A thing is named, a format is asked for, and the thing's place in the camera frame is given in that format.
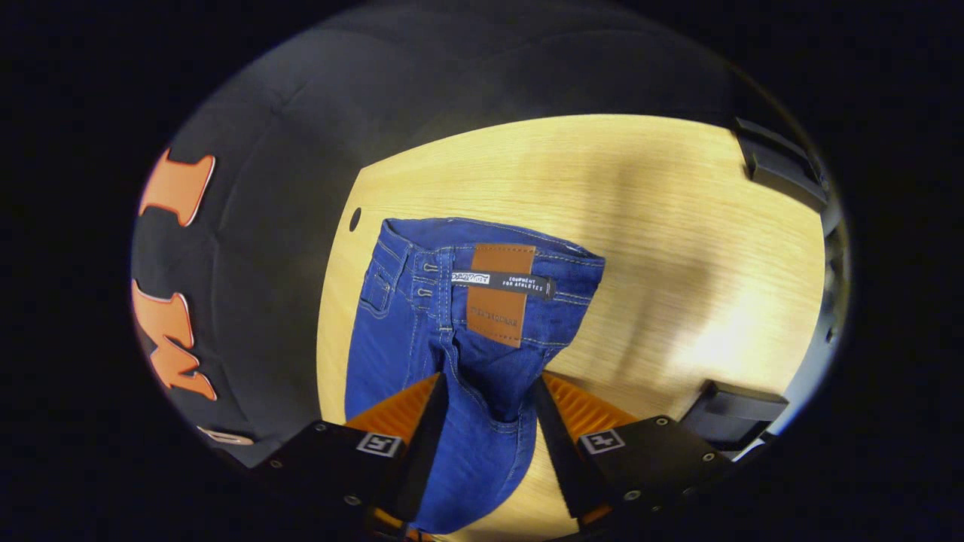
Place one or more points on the blue denim jeans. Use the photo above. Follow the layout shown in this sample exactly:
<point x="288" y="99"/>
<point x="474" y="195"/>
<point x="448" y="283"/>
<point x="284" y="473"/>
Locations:
<point x="407" y="331"/>

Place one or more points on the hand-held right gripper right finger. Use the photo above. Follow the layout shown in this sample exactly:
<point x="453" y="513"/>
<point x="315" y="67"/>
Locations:
<point x="557" y="459"/>

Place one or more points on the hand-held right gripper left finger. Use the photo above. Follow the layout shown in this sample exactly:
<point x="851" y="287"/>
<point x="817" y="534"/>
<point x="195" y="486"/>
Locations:
<point x="422" y="452"/>

